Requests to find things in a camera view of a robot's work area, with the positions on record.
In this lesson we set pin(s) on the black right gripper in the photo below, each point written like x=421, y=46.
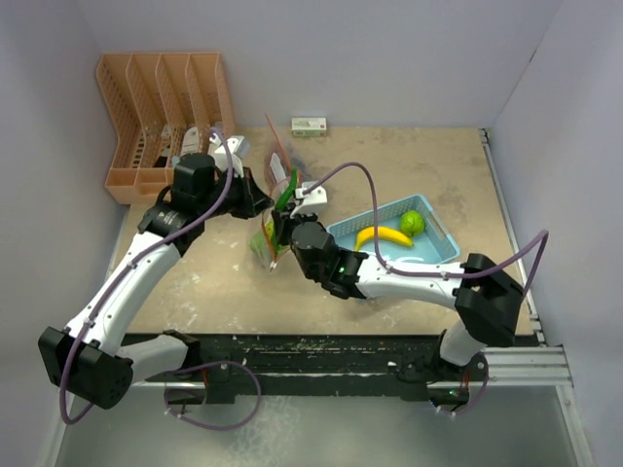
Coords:
x=284, y=223

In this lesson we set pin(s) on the white bottle in organizer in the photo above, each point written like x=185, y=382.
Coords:
x=191, y=142

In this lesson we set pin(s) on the yellow banana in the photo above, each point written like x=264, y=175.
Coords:
x=382, y=233

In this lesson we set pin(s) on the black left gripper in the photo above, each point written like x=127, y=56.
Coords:
x=252, y=197

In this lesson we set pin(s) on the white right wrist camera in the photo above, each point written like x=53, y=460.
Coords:
x=308, y=201

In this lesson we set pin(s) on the small green white box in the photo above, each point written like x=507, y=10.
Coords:
x=308, y=127

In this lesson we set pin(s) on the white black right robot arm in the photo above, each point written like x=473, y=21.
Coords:
x=486, y=298

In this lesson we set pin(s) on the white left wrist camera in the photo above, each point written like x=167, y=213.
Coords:
x=238, y=146

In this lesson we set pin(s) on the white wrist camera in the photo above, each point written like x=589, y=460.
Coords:
x=308, y=201
x=238, y=146

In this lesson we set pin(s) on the clear zip top bag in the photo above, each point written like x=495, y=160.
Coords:
x=276, y=163
x=267, y=227

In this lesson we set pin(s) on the aluminium rail frame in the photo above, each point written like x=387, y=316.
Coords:
x=514, y=198

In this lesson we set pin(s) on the green custard apple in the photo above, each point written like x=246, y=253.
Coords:
x=260, y=246
x=412, y=223

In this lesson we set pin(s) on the light blue plastic basket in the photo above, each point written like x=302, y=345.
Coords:
x=434, y=246

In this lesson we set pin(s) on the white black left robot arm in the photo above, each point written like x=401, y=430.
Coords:
x=87, y=357

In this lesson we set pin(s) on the orange plastic file organizer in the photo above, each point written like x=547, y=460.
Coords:
x=153, y=100

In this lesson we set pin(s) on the green chili pepper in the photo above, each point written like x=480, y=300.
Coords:
x=285, y=189

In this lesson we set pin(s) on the black metal base frame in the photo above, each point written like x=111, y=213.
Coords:
x=401, y=366

